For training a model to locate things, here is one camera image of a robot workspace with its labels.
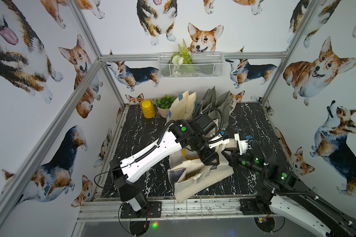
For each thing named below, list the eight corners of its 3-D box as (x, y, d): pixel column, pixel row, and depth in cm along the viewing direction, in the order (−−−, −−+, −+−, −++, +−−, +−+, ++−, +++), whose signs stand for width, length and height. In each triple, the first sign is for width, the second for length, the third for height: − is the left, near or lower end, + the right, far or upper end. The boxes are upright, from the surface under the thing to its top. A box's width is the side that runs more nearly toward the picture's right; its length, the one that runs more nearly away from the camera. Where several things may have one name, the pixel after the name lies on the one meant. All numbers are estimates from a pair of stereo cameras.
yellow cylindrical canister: (142, 118, 115) (138, 108, 106) (144, 109, 121) (141, 99, 112) (154, 118, 115) (152, 108, 106) (156, 109, 121) (154, 99, 112)
